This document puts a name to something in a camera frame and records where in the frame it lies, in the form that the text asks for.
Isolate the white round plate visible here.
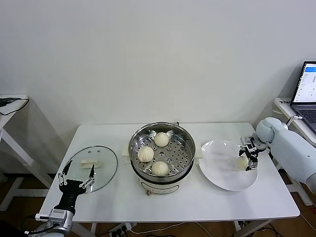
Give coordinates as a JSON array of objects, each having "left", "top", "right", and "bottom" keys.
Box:
[{"left": 198, "top": 139, "right": 259, "bottom": 192}]

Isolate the white steamed baozi bun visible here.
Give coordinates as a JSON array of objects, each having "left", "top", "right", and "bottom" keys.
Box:
[
  {"left": 151, "top": 160, "right": 169, "bottom": 177},
  {"left": 137, "top": 146, "right": 155, "bottom": 163},
  {"left": 154, "top": 132, "right": 170, "bottom": 148},
  {"left": 236, "top": 157, "right": 249, "bottom": 171}
]

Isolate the white side table with cable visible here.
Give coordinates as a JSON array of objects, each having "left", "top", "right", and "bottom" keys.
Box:
[{"left": 0, "top": 94, "right": 54, "bottom": 212}]

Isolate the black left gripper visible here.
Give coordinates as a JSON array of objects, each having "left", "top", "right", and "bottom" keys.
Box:
[{"left": 54, "top": 159, "right": 96, "bottom": 211}]

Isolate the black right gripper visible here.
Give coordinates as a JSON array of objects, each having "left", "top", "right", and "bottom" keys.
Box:
[{"left": 238, "top": 144, "right": 260, "bottom": 171}]

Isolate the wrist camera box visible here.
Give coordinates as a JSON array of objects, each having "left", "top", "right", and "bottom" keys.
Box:
[
  {"left": 241, "top": 135, "right": 256, "bottom": 152},
  {"left": 34, "top": 208, "right": 67, "bottom": 224}
]

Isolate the round glass lid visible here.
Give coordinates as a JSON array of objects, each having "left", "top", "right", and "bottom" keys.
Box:
[{"left": 64, "top": 145, "right": 119, "bottom": 193}]

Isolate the white power strip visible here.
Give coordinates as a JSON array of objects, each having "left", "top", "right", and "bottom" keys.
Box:
[{"left": 108, "top": 223, "right": 138, "bottom": 235}]

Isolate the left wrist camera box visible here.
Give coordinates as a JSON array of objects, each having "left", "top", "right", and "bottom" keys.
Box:
[{"left": 34, "top": 208, "right": 67, "bottom": 224}]

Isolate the white side table with laptop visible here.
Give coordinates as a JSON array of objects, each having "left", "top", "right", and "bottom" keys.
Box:
[{"left": 273, "top": 97, "right": 316, "bottom": 207}]

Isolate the white laptop charger cable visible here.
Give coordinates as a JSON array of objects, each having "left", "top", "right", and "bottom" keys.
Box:
[{"left": 285, "top": 115, "right": 303, "bottom": 129}]

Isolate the open laptop computer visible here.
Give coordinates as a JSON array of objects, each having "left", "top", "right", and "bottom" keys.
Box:
[{"left": 290, "top": 61, "right": 316, "bottom": 135}]

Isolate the black cable with adapter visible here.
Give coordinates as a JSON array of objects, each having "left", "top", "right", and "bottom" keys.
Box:
[{"left": 0, "top": 97, "right": 30, "bottom": 116}]

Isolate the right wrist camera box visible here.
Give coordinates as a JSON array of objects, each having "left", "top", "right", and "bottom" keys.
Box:
[{"left": 241, "top": 135, "right": 256, "bottom": 152}]

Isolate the stainless steel steamer basket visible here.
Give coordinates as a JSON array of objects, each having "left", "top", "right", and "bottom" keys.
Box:
[{"left": 122, "top": 121, "right": 203, "bottom": 177}]

